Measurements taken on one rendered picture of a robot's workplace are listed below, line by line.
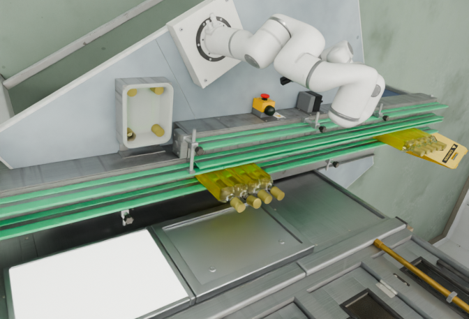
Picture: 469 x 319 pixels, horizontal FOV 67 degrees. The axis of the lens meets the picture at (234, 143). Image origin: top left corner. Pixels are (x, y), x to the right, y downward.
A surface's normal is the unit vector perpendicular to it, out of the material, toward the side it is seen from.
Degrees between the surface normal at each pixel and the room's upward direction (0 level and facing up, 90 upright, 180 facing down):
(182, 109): 0
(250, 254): 90
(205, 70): 5
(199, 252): 90
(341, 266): 90
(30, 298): 90
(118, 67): 0
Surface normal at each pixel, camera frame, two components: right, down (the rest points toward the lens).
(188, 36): 0.58, 0.33
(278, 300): 0.12, -0.90
